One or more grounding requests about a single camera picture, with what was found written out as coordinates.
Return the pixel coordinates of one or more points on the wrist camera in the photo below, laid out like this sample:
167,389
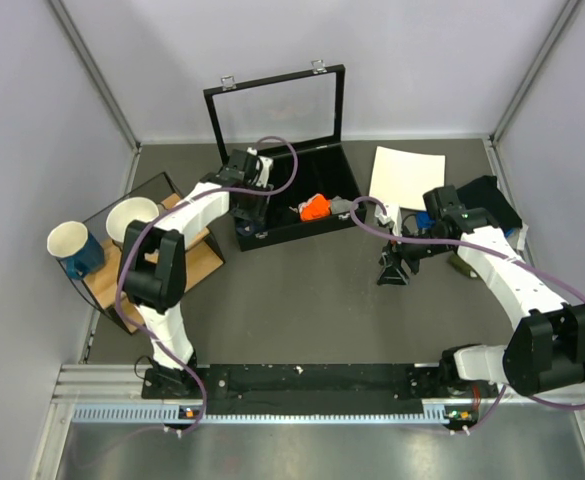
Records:
389,216
264,167

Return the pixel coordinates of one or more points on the white garment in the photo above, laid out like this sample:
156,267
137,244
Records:
517,237

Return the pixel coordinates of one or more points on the orange rolled garment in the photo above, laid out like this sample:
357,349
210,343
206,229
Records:
316,207

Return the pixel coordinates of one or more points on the navy underwear with cream waistband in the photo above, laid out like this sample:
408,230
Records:
244,229

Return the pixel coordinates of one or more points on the white saucer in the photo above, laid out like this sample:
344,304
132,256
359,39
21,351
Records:
161,207

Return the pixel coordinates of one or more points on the bright blue underwear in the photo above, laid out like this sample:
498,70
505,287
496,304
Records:
424,221

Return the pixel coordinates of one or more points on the grey rolled garment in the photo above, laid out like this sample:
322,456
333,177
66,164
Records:
341,206

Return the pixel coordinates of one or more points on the blue mug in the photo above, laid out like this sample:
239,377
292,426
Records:
76,249

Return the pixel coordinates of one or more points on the grey slotted cable duct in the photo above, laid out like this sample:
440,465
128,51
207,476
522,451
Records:
428,412

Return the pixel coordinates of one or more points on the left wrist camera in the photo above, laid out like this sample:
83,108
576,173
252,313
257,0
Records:
264,167

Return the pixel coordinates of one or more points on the white ceramic bowl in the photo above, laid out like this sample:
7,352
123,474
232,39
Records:
126,211

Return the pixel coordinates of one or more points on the white square plate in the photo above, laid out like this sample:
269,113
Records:
402,178

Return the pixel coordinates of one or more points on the black rolled garment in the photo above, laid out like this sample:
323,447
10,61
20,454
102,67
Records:
284,216

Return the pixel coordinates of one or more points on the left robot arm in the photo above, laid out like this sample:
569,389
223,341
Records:
153,267

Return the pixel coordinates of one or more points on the black compartment box with lid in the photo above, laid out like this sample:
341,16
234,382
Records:
296,119

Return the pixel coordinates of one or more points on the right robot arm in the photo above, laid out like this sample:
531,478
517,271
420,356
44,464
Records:
547,348

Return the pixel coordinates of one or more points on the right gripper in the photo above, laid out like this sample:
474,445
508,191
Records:
393,273

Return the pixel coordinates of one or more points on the wooden shelf with black frame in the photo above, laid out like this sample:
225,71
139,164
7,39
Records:
203,254

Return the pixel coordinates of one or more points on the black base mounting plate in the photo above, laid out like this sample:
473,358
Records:
329,389

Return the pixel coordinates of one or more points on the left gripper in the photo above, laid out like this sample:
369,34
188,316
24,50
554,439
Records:
257,213

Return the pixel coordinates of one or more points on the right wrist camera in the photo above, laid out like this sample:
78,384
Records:
389,216

